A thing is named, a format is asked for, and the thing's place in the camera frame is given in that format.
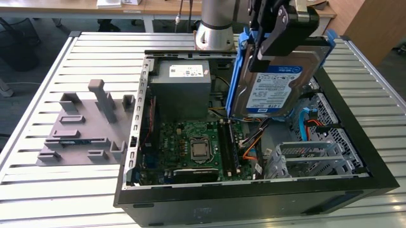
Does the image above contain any black cable bundle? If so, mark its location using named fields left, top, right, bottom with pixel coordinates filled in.
left=242, top=94, right=315, bottom=145

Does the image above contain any RAM stick with blue label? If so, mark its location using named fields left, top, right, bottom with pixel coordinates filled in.
left=59, top=140, right=92, bottom=146

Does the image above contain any black chair base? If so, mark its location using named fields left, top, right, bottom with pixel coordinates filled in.
left=96, top=19, right=121, bottom=33

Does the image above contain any blue data wire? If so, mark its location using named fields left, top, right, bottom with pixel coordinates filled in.
left=298, top=106, right=318, bottom=143

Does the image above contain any yellow wire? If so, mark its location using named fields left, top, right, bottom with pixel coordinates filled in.
left=208, top=76, right=231, bottom=111

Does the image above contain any hard disk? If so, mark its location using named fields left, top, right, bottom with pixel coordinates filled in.
left=227, top=29, right=336, bottom=121

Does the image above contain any black RAM stick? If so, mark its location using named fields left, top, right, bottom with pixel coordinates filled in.
left=228, top=121, right=242, bottom=174

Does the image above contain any orange power wire black plug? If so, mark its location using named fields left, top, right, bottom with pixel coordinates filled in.
left=303, top=119, right=339, bottom=133

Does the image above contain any black graphics card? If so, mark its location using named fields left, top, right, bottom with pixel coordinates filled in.
left=171, top=167, right=219, bottom=183

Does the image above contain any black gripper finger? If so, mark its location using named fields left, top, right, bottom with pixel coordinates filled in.
left=246, top=0, right=279, bottom=46
left=248, top=4, right=320, bottom=73

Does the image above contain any silver CPU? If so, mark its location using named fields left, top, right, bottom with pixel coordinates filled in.
left=189, top=140, right=211, bottom=157

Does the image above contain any wooden desk white frame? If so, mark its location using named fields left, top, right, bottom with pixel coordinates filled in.
left=0, top=0, right=336, bottom=36

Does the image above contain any white metal foot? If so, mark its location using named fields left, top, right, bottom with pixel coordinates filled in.
left=0, top=78, right=15, bottom=98

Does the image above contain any grey parts rack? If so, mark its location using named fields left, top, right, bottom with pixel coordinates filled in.
left=35, top=79, right=137, bottom=168

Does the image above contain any green motherboard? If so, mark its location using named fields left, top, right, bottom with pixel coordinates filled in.
left=139, top=120, right=264, bottom=185

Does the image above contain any orange wire loop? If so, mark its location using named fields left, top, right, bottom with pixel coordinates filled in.
left=242, top=142, right=259, bottom=164

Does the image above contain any grey power supply unit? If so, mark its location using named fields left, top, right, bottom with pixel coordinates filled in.
left=148, top=59, right=212, bottom=122

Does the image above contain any black waste bin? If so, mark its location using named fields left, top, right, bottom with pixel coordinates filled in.
left=0, top=18, right=41, bottom=72

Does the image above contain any black PC case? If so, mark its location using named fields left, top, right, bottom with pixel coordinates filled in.
left=113, top=49, right=399, bottom=227

